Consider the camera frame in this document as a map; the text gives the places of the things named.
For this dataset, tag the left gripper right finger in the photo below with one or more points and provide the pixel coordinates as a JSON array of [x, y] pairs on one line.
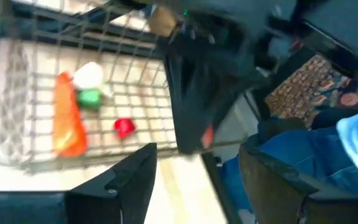
[[272, 193]]

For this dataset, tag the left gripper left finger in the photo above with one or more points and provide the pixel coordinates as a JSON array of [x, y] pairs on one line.
[[123, 193]]

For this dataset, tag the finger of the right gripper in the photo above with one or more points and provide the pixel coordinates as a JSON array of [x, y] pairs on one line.
[[182, 118], [222, 112]]

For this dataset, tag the small red pepper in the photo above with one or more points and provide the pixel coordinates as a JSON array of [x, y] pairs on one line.
[[124, 127]]

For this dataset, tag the orange carrot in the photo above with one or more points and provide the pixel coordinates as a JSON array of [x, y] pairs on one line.
[[68, 124]]

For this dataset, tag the small green pepper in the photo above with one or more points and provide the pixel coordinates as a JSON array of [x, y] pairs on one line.
[[89, 99]]

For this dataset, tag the white garlic bulb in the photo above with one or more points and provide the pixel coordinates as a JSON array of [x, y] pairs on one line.
[[89, 76]]

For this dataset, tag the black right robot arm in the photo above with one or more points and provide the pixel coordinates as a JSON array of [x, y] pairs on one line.
[[322, 18]]

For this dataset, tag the patterned brown rug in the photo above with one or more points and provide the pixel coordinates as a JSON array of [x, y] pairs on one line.
[[306, 84]]

